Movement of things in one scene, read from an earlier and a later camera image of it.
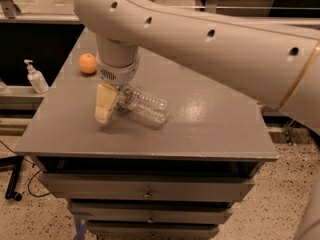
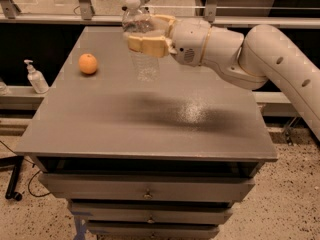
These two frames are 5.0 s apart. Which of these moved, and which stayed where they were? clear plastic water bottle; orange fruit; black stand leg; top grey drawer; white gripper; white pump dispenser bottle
Moved: clear plastic water bottle; white gripper
Stayed: black stand leg; top grey drawer; white pump dispenser bottle; orange fruit
